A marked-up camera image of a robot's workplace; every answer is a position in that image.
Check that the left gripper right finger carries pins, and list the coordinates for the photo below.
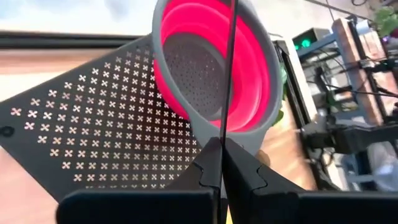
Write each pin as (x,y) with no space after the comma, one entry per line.
(295,208)

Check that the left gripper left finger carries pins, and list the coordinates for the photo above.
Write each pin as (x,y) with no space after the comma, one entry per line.
(155,208)

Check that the red collapsible colander grey rim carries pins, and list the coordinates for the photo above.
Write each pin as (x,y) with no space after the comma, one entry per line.
(248,77)

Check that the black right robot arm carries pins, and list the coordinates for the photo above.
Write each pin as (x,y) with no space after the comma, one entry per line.
(357,138)

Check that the black perforated metal rack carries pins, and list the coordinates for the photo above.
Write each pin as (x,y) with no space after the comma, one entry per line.
(37,155)

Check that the green leafy office plant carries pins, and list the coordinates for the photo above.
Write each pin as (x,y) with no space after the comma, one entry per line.
(385,18)

